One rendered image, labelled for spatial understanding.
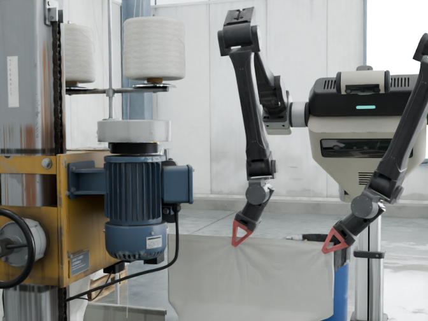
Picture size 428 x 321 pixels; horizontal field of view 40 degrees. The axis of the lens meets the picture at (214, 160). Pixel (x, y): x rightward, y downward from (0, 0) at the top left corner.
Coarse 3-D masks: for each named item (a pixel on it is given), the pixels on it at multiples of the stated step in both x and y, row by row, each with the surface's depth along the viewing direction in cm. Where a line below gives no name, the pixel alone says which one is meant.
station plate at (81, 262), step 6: (84, 252) 146; (72, 258) 140; (78, 258) 143; (84, 258) 146; (72, 264) 140; (78, 264) 143; (84, 264) 146; (72, 270) 140; (78, 270) 143; (84, 270) 146
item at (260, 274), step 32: (192, 256) 176; (224, 256) 172; (256, 256) 170; (288, 256) 166; (320, 256) 162; (192, 288) 176; (224, 288) 173; (256, 288) 171; (288, 288) 167; (320, 288) 163; (192, 320) 173; (224, 320) 170; (256, 320) 168; (288, 320) 165
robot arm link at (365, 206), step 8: (368, 184) 157; (368, 192) 149; (376, 192) 159; (400, 192) 153; (352, 200) 150; (360, 200) 149; (368, 200) 148; (376, 200) 150; (384, 200) 153; (392, 200) 154; (352, 208) 150; (360, 208) 149; (368, 208) 148; (376, 208) 151; (360, 216) 149; (368, 216) 149
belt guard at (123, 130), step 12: (108, 120) 136; (120, 120) 135; (132, 120) 135; (144, 120) 135; (156, 120) 137; (168, 120) 141; (96, 132) 142; (108, 132) 136; (120, 132) 135; (132, 132) 135; (144, 132) 135; (156, 132) 137; (168, 132) 141
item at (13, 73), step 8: (16, 56) 138; (8, 64) 139; (16, 64) 138; (8, 72) 139; (16, 72) 138; (8, 80) 139; (16, 80) 139; (8, 88) 139; (16, 88) 139; (8, 96) 139; (16, 96) 139; (8, 104) 140; (16, 104) 139
